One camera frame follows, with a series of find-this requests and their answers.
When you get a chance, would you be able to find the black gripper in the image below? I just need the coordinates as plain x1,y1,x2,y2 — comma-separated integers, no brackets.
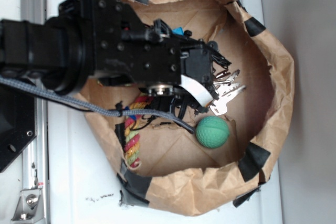
59,0,229,113

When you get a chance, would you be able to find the silver key bunch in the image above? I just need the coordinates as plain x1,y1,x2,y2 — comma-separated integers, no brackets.
210,70,246,116

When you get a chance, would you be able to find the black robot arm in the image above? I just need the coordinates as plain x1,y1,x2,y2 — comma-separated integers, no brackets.
1,0,230,112

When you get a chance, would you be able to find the blue rectangular block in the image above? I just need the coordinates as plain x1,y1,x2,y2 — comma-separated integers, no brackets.
172,27,184,37

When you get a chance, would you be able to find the green foam ball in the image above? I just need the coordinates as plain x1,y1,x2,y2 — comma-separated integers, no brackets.
195,116,230,148

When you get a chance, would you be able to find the brown paper bag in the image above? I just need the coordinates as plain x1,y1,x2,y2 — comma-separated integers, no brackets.
85,0,295,216

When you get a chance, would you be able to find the grey braided cable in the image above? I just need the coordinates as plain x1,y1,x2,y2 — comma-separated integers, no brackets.
0,76,195,134

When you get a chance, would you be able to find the multicolour rope toy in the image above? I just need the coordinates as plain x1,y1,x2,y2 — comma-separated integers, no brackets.
123,93,151,168

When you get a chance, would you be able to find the aluminium frame rail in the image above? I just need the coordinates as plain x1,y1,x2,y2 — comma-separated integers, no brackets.
10,0,50,223

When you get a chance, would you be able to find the black robot mount base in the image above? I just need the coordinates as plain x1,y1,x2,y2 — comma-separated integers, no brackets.
1,84,36,172

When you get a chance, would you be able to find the metal corner bracket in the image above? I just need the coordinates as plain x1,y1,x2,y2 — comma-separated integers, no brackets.
10,189,44,223

